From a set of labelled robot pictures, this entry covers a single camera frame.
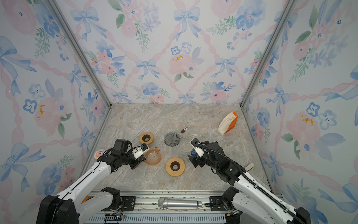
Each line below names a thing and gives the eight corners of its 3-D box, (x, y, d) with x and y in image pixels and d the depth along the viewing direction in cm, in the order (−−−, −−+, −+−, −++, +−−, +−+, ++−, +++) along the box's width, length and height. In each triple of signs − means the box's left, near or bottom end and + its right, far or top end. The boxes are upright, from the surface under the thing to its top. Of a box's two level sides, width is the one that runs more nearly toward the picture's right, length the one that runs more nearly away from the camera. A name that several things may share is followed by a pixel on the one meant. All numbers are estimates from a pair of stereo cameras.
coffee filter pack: (224, 136, 103) (228, 127, 94) (215, 129, 107) (219, 119, 98) (237, 126, 109) (242, 116, 100) (228, 119, 113) (232, 109, 104)
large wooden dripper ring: (165, 176, 85) (165, 175, 83) (166, 158, 92) (166, 157, 90) (185, 176, 85) (185, 175, 83) (185, 158, 92) (185, 157, 90)
